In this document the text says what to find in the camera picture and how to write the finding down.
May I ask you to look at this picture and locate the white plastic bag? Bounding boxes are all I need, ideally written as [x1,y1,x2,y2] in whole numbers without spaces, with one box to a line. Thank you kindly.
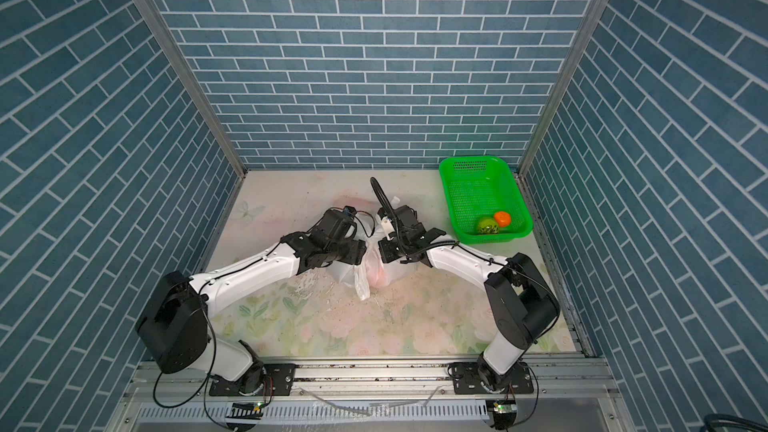
[325,195,418,300]

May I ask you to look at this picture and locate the green plastic basket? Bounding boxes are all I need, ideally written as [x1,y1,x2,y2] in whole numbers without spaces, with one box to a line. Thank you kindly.
[439,156,533,244]

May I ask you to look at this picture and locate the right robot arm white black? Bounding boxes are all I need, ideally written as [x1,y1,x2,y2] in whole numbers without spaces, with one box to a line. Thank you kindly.
[377,205,561,392]

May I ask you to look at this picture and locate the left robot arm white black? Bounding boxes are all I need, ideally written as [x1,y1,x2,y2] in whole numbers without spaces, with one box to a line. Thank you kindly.
[136,206,366,382]

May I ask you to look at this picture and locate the green toy fruit in basket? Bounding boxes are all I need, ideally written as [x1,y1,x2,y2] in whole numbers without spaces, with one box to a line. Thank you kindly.
[475,216,500,235]

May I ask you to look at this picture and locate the orange toy fruit in basket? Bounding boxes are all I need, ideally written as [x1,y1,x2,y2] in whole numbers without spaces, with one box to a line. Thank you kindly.
[493,211,512,228]

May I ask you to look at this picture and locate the left controller board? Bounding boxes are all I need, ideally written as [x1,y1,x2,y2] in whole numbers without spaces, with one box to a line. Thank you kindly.
[224,402,264,432]

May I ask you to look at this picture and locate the controller board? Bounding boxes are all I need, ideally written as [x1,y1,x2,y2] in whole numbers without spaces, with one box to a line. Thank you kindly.
[485,399,518,431]
[224,402,264,432]

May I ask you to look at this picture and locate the right controller board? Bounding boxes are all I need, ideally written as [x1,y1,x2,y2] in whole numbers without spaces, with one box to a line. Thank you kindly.
[485,399,518,431]

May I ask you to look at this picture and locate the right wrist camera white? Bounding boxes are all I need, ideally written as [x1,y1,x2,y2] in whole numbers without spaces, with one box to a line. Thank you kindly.
[377,214,395,237]

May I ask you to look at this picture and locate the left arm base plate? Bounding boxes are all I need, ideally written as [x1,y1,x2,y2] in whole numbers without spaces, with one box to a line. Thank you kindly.
[209,363,296,398]

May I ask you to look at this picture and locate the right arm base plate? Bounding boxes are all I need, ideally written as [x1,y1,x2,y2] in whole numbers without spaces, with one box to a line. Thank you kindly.
[447,360,535,395]

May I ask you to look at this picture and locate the white vented cable duct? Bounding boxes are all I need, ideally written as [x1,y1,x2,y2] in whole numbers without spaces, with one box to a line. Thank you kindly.
[138,400,488,425]

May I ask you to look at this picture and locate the aluminium mounting rail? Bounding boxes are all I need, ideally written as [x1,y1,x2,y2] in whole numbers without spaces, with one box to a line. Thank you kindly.
[119,354,620,408]

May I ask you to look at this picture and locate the black cable bottom right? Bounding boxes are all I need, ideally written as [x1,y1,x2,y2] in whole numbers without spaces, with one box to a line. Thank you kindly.
[700,412,768,432]

